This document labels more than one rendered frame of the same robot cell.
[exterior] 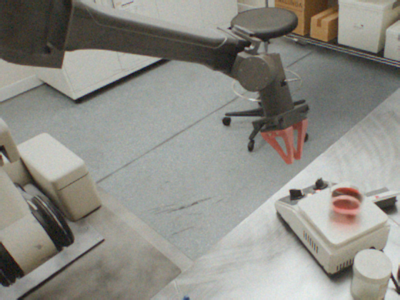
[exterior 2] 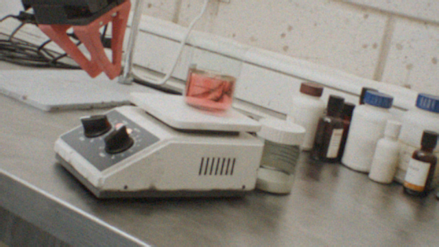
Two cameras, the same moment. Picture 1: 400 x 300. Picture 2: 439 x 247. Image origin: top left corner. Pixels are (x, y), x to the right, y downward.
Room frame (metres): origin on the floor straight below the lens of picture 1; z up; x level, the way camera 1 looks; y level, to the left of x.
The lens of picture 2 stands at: (0.65, 0.68, 1.01)
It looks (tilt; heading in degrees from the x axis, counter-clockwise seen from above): 12 degrees down; 257
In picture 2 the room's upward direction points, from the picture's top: 12 degrees clockwise
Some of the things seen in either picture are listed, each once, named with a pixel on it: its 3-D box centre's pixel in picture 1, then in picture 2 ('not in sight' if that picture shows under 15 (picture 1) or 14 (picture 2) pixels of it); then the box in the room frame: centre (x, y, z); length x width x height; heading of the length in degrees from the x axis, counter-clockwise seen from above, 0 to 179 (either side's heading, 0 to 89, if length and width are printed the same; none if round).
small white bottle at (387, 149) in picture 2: not in sight; (387, 151); (0.18, -0.30, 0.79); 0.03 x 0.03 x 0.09
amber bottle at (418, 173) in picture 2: not in sight; (423, 162); (0.14, -0.26, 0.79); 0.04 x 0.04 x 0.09
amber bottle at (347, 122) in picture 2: not in sight; (342, 129); (0.21, -0.40, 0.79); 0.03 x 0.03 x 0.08
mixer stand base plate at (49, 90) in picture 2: not in sight; (75, 87); (0.62, -0.57, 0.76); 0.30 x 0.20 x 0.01; 43
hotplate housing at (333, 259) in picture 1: (331, 218); (167, 147); (0.51, -0.15, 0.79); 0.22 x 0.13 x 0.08; 23
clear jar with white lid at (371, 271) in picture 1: (370, 278); (275, 156); (0.38, -0.19, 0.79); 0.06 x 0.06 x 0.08
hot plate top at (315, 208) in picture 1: (341, 211); (194, 111); (0.49, -0.16, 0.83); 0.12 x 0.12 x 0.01; 23
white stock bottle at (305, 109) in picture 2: not in sight; (305, 115); (0.27, -0.42, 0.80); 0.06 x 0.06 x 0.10
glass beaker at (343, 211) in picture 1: (346, 201); (215, 77); (0.47, -0.17, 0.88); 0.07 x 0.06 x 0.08; 1
